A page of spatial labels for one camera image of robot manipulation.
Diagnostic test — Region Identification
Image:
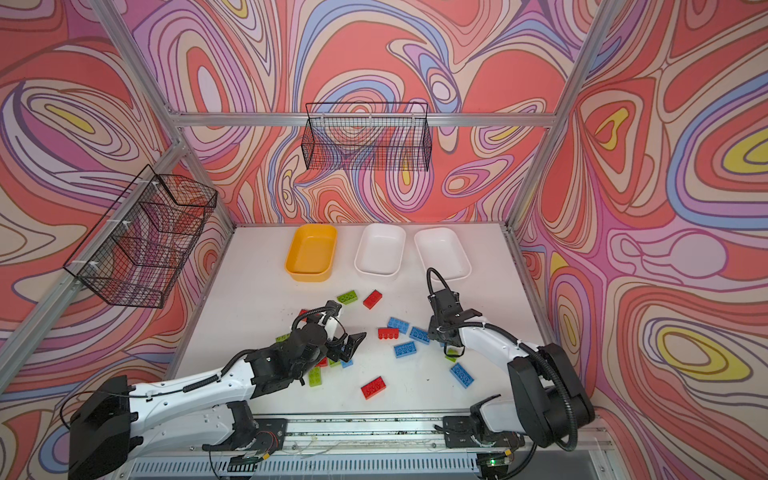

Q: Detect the red lego brick on side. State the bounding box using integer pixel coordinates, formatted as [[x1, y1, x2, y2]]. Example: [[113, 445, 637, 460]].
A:
[[377, 327, 400, 340]]

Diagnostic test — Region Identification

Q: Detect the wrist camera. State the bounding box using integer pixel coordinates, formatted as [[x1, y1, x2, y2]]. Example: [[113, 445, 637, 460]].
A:
[[320, 315, 341, 340], [435, 289, 460, 310]]

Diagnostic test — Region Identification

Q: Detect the green lego brick bottom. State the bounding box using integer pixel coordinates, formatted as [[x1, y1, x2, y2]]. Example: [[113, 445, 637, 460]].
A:
[[308, 367, 323, 388]]

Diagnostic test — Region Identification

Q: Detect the left black wire basket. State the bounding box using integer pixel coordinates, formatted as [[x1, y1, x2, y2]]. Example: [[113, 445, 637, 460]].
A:
[[63, 166, 218, 309]]

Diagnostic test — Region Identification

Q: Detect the white plastic container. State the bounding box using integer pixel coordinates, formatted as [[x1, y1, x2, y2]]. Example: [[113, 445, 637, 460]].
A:
[[414, 227, 472, 281], [354, 223, 407, 280]]

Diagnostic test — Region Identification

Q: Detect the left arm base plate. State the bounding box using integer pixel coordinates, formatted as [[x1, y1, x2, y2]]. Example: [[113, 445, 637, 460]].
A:
[[203, 416, 288, 454]]

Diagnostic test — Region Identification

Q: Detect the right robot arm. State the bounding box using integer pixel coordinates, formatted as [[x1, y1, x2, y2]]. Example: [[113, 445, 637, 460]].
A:
[[428, 288, 595, 451]]

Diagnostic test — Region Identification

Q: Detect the back black wire basket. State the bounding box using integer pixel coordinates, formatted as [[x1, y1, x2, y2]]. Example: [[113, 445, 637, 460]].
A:
[[301, 101, 432, 172]]

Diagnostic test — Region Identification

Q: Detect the right white plastic container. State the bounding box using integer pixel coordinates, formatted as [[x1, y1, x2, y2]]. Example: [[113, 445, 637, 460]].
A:
[[414, 227, 472, 281]]

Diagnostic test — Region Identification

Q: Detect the yellow plastic container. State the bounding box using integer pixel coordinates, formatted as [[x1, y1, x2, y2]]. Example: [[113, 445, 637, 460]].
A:
[[285, 224, 338, 282]]

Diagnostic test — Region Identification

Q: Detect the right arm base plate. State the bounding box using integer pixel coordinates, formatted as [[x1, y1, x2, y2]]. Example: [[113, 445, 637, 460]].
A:
[[434, 416, 525, 451]]

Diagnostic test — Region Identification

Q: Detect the red lego brick top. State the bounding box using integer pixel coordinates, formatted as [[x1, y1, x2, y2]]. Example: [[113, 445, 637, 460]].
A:
[[363, 290, 383, 310]]

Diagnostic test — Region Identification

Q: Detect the green lego brick top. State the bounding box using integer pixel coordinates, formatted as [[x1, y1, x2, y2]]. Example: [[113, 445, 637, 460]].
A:
[[336, 290, 358, 305]]

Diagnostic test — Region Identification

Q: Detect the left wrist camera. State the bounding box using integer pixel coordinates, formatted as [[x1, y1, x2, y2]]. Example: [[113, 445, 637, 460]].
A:
[[320, 315, 341, 340]]

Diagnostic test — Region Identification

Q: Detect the middle white plastic container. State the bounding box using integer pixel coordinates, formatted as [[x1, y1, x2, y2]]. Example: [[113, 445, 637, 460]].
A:
[[354, 223, 407, 280]]

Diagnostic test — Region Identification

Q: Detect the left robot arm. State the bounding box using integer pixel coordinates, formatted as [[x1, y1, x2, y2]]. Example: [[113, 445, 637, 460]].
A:
[[67, 301, 366, 479]]

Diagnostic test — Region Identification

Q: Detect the black wire basket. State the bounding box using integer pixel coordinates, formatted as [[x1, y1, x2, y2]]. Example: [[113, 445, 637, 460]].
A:
[[63, 166, 218, 309], [301, 101, 432, 172]]

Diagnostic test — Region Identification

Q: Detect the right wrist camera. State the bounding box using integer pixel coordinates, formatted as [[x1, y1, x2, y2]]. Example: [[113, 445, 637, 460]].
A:
[[435, 289, 460, 310]]

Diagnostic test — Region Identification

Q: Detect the red lego brick bottom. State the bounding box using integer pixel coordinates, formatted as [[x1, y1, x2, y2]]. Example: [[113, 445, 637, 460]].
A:
[[360, 376, 387, 400]]

